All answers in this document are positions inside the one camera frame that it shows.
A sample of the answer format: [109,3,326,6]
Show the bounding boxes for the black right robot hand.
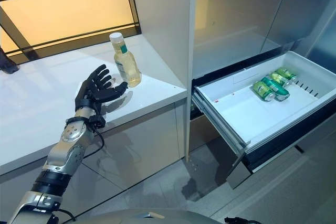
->
[224,216,254,224]

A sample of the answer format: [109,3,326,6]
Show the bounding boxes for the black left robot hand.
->
[74,64,129,113]

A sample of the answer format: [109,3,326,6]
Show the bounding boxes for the yellow drink bottle white cap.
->
[109,32,143,88]

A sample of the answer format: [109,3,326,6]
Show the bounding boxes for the white fridge drawer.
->
[191,50,336,175]

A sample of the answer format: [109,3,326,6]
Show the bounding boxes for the stainless steel fridge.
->
[188,0,336,224]

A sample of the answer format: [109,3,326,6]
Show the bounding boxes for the white counter cabinet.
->
[0,33,188,224]

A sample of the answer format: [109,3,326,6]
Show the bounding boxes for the grey robot torso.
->
[114,207,229,224]

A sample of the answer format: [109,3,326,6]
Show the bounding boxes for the dark object by window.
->
[0,47,20,74]

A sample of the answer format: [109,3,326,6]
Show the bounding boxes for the white tall cabinet panel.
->
[128,0,198,162]

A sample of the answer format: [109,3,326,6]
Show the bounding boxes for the light green drink can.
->
[252,80,277,102]
[270,67,299,87]

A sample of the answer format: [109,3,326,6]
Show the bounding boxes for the dark green drink can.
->
[260,76,290,102]

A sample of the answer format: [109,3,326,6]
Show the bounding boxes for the grey tall side cabinet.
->
[291,0,336,75]

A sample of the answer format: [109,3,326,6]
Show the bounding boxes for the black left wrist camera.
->
[88,114,106,128]

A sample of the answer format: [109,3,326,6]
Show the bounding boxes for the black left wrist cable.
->
[56,125,105,224]

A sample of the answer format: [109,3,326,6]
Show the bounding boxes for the orange window black frame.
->
[0,0,144,65]

